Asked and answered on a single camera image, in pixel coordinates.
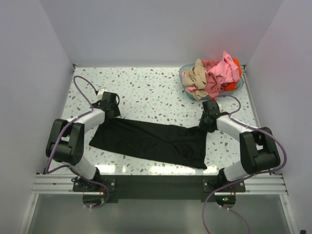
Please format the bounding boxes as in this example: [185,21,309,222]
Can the light pink t-shirt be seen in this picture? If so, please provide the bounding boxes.
[186,85,197,93]

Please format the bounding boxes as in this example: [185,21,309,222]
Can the teal plastic laundry basket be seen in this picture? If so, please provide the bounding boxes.
[179,61,244,101]

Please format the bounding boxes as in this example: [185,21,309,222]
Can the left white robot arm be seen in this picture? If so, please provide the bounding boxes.
[45,89,120,191]

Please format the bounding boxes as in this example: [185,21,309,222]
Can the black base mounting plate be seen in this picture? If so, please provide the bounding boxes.
[73,174,246,204]

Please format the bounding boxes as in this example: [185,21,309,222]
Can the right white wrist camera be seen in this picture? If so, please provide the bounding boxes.
[214,97,222,106]

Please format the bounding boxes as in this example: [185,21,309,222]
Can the orange t-shirt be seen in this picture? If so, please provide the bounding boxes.
[223,58,242,92]

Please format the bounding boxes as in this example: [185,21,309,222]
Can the aluminium frame rail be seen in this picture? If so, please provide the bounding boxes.
[31,174,288,195]

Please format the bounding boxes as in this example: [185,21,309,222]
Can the beige t-shirt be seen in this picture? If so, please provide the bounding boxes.
[182,59,208,100]

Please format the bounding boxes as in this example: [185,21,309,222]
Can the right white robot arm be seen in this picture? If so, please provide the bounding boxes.
[199,100,281,192]

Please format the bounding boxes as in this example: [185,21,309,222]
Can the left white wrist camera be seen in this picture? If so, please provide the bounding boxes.
[97,88,108,96]

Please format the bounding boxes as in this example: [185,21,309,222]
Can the black t-shirt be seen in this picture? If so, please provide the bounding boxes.
[89,118,207,170]

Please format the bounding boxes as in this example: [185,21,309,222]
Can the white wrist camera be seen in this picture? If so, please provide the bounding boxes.
[214,97,222,106]
[97,88,108,96]

